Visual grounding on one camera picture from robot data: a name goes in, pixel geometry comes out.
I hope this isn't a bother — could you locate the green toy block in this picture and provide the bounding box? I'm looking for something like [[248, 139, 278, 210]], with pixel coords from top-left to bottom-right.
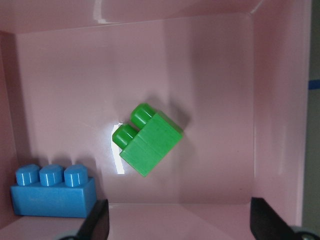
[[112, 103, 184, 177]]

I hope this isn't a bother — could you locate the blue toy block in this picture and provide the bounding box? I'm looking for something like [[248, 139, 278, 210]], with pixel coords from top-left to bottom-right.
[[10, 164, 97, 218]]

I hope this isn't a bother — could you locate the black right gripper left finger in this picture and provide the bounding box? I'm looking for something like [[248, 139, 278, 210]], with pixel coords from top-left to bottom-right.
[[76, 199, 110, 240]]

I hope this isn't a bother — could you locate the pink plastic box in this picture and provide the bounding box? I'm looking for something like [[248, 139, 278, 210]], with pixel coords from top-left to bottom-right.
[[0, 0, 312, 240]]

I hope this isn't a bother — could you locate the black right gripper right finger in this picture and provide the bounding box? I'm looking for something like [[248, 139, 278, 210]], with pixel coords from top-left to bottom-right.
[[250, 197, 298, 240]]

